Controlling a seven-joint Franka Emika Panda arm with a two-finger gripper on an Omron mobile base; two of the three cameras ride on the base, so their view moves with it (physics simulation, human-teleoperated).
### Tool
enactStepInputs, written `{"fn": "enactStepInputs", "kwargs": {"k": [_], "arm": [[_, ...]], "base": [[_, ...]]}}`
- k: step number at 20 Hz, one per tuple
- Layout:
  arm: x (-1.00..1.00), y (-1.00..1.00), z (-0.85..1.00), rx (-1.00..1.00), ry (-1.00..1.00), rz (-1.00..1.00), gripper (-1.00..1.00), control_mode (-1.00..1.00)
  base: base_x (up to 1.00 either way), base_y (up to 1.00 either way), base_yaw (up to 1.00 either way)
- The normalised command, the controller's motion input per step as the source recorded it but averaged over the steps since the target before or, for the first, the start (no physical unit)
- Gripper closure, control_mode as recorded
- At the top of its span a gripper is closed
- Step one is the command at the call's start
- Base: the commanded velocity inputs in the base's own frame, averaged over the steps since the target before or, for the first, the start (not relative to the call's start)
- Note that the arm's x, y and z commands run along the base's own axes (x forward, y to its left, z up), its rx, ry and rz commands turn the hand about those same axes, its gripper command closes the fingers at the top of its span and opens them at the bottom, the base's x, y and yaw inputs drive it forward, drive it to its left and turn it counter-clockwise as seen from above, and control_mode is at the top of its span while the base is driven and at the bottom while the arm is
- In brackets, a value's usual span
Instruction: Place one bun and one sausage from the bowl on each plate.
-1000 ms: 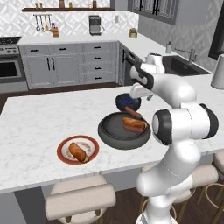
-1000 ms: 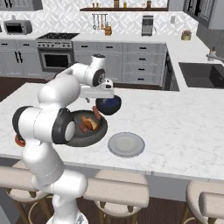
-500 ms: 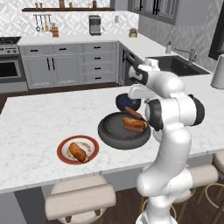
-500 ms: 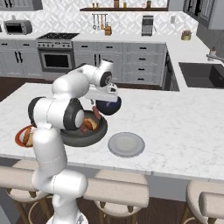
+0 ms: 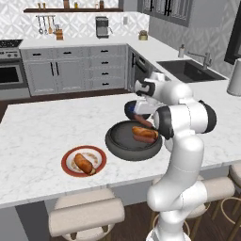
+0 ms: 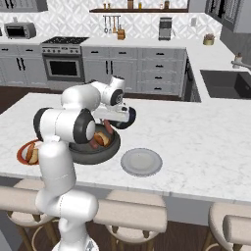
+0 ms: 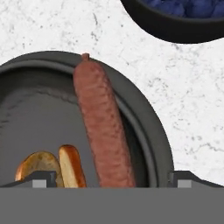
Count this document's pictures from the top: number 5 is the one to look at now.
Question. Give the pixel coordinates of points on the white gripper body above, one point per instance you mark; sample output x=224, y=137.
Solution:
x=147, y=107

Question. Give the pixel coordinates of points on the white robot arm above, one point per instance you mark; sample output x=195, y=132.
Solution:
x=183, y=157

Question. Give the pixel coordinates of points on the red-brown sausage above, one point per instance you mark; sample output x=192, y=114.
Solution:
x=143, y=139
x=143, y=121

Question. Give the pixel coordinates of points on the dark blue bowl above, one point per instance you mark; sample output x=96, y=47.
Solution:
x=128, y=110

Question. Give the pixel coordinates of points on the brown bun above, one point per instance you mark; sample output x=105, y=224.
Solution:
x=145, y=131
x=83, y=163

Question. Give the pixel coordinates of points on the dark grey round plate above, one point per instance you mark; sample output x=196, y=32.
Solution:
x=122, y=141

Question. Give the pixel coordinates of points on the red rimmed white plate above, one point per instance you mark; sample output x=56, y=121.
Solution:
x=67, y=163

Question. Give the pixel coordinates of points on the grey dishwasher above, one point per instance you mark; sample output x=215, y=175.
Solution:
x=138, y=67

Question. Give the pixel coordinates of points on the dark sink basin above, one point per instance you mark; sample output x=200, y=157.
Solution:
x=189, y=70

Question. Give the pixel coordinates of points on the grey soap dispenser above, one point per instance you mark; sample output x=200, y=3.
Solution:
x=181, y=51

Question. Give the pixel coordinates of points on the small yellow pot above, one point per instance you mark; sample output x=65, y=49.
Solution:
x=143, y=35

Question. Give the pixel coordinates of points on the steel tap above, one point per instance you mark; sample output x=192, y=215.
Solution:
x=205, y=59

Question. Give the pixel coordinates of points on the grey base cupboard run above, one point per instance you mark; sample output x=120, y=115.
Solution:
x=75, y=70

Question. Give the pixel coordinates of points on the steel coffee machine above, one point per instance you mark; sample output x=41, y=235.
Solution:
x=102, y=27

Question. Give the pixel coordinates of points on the white cylindrical container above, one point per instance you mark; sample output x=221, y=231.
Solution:
x=235, y=78

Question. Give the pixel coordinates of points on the wooden knife block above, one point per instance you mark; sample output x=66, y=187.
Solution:
x=59, y=34

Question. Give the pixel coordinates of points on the black framed window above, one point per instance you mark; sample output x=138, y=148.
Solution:
x=233, y=31

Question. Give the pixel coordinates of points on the small yellow bottle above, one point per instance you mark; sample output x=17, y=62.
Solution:
x=76, y=5

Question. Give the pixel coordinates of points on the brown jar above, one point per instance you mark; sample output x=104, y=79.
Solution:
x=66, y=4

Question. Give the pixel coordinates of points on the steel stove with oven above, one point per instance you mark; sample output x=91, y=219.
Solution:
x=11, y=72

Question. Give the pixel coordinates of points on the white wall socket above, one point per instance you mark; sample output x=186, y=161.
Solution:
x=125, y=20

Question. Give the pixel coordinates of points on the grey wall cupboard run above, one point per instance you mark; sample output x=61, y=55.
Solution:
x=169, y=9

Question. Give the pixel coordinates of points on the dark wooden wall shelf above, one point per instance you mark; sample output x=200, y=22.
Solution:
x=73, y=10

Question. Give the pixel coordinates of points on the rail with hanging tools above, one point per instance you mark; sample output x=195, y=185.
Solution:
x=45, y=23

